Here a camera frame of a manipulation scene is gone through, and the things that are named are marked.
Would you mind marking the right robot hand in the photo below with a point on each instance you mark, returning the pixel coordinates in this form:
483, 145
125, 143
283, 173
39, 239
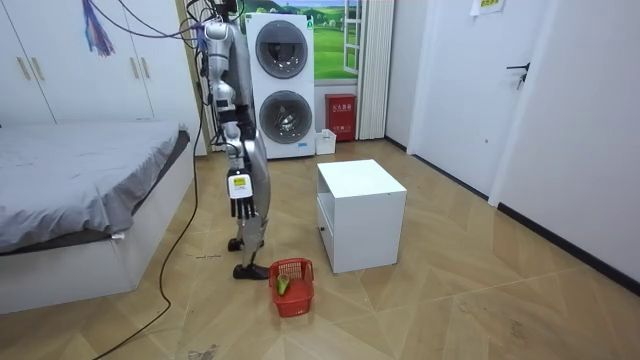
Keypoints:
240, 184

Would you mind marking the red plastic basket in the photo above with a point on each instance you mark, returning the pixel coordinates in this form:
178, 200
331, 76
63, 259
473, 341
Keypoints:
296, 300

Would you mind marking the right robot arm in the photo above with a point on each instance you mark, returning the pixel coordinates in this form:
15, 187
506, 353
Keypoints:
220, 60

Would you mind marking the small white bin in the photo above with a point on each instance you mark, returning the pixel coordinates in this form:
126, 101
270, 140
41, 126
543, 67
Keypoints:
326, 144

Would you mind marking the green soft toy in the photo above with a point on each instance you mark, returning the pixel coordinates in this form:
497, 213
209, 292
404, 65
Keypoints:
283, 285

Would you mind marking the robot body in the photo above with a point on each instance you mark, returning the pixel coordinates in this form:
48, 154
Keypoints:
243, 65

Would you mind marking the red fire equipment box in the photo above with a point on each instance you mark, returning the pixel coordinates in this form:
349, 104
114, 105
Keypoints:
341, 117

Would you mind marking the white bedside cabinet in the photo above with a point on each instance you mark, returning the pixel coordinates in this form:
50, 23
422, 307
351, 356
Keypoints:
367, 220

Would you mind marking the white washing machine tower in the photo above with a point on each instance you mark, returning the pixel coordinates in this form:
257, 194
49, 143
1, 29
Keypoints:
282, 50

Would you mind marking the grey bed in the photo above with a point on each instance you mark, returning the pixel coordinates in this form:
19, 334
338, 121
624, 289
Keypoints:
75, 175

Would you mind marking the white pleated curtain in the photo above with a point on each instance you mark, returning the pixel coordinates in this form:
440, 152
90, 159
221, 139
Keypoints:
376, 70

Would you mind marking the white wardrobe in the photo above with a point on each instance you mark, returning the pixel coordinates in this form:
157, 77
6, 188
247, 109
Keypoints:
75, 65

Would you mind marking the white door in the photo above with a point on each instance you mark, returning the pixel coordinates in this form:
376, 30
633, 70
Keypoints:
470, 110

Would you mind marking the landscape wall poster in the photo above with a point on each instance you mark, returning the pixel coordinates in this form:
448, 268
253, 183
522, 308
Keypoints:
327, 50

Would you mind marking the paper wall sign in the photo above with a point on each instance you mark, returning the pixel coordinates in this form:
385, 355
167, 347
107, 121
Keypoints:
487, 6

